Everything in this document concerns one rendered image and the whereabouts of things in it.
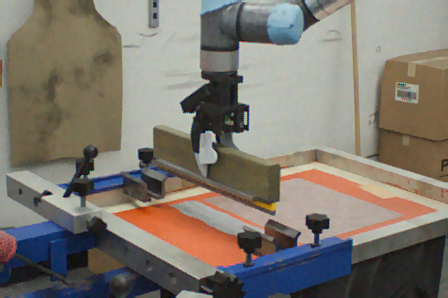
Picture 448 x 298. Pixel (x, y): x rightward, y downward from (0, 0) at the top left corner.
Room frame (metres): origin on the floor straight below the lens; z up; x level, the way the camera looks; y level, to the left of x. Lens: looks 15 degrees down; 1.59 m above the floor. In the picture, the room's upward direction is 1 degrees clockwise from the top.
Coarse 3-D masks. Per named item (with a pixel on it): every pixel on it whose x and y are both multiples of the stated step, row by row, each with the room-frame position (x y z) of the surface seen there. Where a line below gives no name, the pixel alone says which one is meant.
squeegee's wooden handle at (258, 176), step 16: (160, 128) 1.84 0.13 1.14; (160, 144) 1.84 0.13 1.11; (176, 144) 1.79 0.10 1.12; (176, 160) 1.79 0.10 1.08; (192, 160) 1.75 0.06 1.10; (224, 160) 1.67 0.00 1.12; (240, 160) 1.63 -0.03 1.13; (256, 160) 1.60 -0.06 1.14; (208, 176) 1.70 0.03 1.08; (224, 176) 1.66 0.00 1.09; (240, 176) 1.63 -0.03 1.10; (256, 176) 1.59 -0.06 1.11; (272, 176) 1.57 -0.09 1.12; (256, 192) 1.59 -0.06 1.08; (272, 192) 1.57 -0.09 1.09
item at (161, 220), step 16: (288, 176) 2.12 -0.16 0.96; (304, 176) 2.12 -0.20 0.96; (320, 176) 2.12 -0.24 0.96; (336, 176) 2.13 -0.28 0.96; (208, 192) 1.98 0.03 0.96; (288, 192) 1.99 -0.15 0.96; (304, 192) 1.99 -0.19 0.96; (320, 192) 1.99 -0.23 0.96; (336, 192) 1.99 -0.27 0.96; (352, 192) 2.00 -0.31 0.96; (144, 208) 1.85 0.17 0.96; (160, 208) 1.86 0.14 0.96; (224, 208) 1.86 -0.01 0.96; (240, 208) 1.87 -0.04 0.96; (288, 208) 1.87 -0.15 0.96; (144, 224) 1.75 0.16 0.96; (160, 224) 1.75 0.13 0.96; (176, 224) 1.76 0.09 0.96; (192, 224) 1.76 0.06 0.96
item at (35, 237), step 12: (24, 228) 1.48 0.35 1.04; (36, 228) 1.49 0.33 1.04; (48, 228) 1.49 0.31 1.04; (60, 228) 1.49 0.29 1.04; (24, 240) 1.43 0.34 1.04; (36, 240) 1.45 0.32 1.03; (48, 240) 1.46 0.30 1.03; (72, 240) 1.49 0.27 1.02; (84, 240) 1.51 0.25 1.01; (24, 252) 1.43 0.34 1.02; (36, 252) 1.45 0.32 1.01; (48, 252) 1.46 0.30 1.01; (72, 252) 1.49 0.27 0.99; (12, 264) 1.42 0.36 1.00; (24, 264) 1.43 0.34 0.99
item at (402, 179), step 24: (360, 168) 2.14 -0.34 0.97; (384, 168) 2.09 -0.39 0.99; (96, 192) 1.85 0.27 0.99; (120, 192) 1.89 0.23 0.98; (168, 192) 1.97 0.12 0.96; (432, 192) 1.96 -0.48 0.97; (432, 216) 1.74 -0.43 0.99; (360, 240) 1.59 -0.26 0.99; (384, 240) 1.62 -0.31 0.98; (408, 240) 1.66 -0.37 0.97
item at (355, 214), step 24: (360, 192) 2.00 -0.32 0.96; (264, 216) 1.81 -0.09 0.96; (288, 216) 1.82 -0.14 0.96; (336, 216) 1.82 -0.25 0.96; (360, 216) 1.83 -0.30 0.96; (384, 216) 1.83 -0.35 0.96; (408, 216) 1.84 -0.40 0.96; (192, 240) 1.66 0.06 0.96; (216, 240) 1.67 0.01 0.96; (312, 240) 1.68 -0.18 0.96; (216, 264) 1.54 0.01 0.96
